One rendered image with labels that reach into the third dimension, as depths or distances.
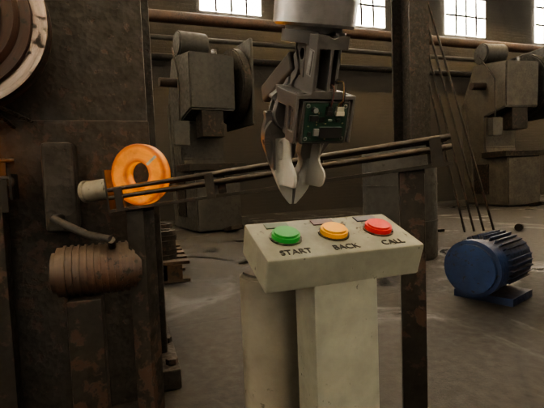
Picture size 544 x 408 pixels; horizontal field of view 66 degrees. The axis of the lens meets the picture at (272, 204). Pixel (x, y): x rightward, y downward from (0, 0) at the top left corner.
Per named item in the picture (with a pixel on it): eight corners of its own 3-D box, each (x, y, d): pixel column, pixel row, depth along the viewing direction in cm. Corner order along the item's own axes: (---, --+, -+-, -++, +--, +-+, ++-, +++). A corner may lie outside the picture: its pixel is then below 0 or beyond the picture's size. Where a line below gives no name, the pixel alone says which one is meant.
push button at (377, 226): (359, 228, 64) (360, 218, 63) (380, 227, 66) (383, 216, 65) (372, 240, 61) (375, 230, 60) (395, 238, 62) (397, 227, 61)
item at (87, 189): (94, 202, 113) (91, 180, 112) (122, 197, 110) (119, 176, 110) (78, 204, 107) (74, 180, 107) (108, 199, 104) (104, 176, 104)
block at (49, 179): (52, 228, 120) (45, 145, 118) (82, 227, 123) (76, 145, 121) (45, 233, 110) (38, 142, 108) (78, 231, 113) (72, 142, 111)
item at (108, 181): (126, 210, 111) (120, 170, 111) (128, 210, 111) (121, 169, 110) (108, 213, 104) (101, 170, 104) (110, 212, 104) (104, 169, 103)
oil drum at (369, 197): (350, 252, 359) (346, 149, 353) (406, 246, 379) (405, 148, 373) (391, 265, 303) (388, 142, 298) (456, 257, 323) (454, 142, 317)
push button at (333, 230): (314, 232, 62) (316, 222, 61) (338, 231, 63) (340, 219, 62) (326, 245, 58) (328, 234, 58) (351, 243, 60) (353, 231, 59)
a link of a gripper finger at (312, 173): (306, 217, 51) (314, 144, 48) (288, 199, 56) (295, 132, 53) (329, 215, 52) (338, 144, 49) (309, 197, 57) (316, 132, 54)
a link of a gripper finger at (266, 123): (262, 170, 52) (267, 98, 48) (258, 166, 53) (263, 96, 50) (297, 168, 53) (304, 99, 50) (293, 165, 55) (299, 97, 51)
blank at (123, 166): (142, 216, 108) (134, 218, 104) (108, 171, 109) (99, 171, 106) (183, 178, 104) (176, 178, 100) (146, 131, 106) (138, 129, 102)
